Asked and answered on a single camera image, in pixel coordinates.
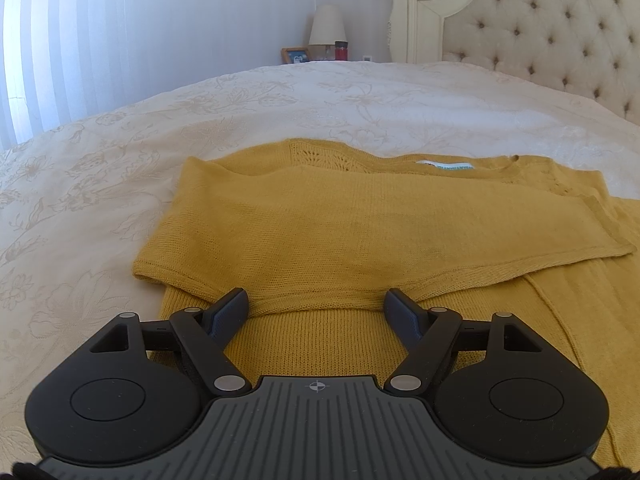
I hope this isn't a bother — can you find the cream tufted headboard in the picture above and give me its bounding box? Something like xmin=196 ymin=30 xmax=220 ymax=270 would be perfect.
xmin=387 ymin=0 xmax=639 ymax=124

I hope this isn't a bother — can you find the white floral bedspread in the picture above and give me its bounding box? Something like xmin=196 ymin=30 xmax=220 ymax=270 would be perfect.
xmin=1 ymin=62 xmax=639 ymax=468

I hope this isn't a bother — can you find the wooden picture frame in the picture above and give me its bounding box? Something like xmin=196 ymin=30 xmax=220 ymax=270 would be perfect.
xmin=281 ymin=47 xmax=311 ymax=64

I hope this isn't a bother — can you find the mustard yellow knit sweater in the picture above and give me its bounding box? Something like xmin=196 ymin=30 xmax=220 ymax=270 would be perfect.
xmin=132 ymin=139 xmax=639 ymax=467

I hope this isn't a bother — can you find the beige table lamp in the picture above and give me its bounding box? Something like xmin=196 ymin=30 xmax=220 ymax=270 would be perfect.
xmin=309 ymin=3 xmax=348 ymax=55

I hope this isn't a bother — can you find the red cup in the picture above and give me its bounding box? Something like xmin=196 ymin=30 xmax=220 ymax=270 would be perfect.
xmin=334 ymin=41 xmax=348 ymax=61

